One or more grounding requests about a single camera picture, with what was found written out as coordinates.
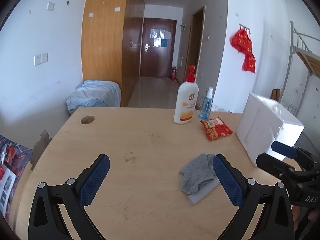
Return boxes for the white wall switch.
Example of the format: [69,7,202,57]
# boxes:
[47,2,55,11]

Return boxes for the white double wall socket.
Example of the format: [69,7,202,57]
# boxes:
[33,53,48,66]

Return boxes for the person's right hand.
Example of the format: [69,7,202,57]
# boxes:
[291,203,320,230]

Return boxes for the red hanging bags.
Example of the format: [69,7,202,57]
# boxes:
[231,27,256,74]

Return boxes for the blue spray bottle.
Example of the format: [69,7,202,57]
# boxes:
[199,87,213,120]

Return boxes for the wooden wardrobe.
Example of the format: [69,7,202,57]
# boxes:
[81,0,145,107]

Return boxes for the red snack packet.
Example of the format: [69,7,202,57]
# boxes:
[200,117,233,141]

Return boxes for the white styrofoam box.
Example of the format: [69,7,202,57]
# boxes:
[236,94,304,166]

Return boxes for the side door frame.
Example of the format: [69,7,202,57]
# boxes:
[184,5,206,80]

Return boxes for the dark brown entrance door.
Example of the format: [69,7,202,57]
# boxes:
[140,18,177,78]

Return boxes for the colourful patterned box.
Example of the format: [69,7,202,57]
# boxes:
[0,135,33,221]

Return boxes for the metal bunk bed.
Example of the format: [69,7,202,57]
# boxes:
[280,21,319,116]

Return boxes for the grey sock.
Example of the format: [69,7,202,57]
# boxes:
[179,153,216,194]

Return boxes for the light blue cloth pile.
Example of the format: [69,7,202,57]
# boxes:
[66,80,121,114]

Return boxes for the white pump lotion bottle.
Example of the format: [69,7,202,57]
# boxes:
[174,66,199,124]

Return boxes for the red fire extinguisher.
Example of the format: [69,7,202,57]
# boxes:
[170,67,177,81]

